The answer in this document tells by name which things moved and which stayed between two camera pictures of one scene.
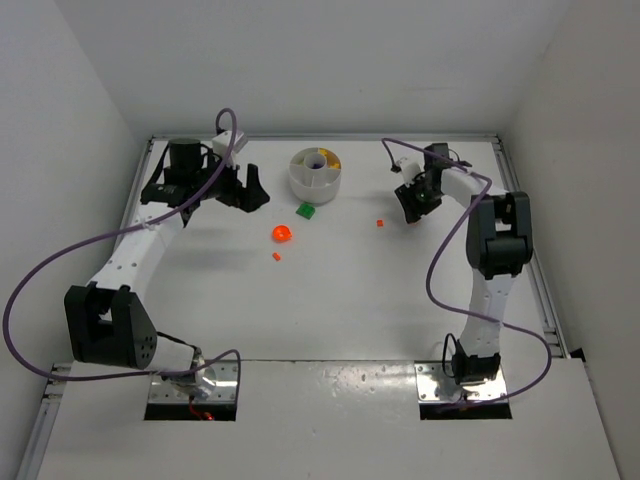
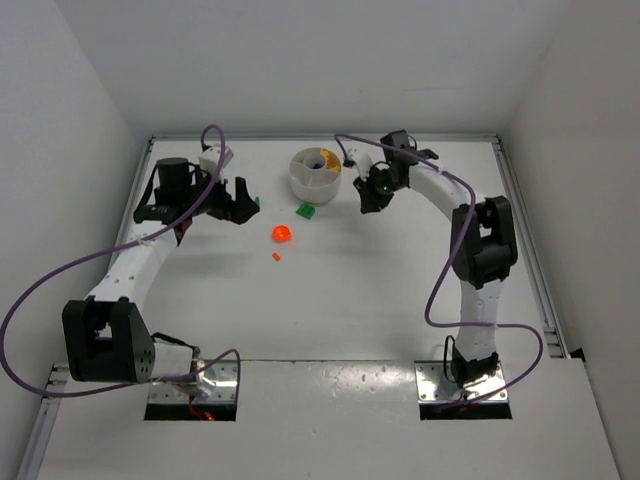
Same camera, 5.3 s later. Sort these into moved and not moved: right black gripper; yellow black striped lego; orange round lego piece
Moved: right black gripper
Not moved: yellow black striped lego; orange round lego piece
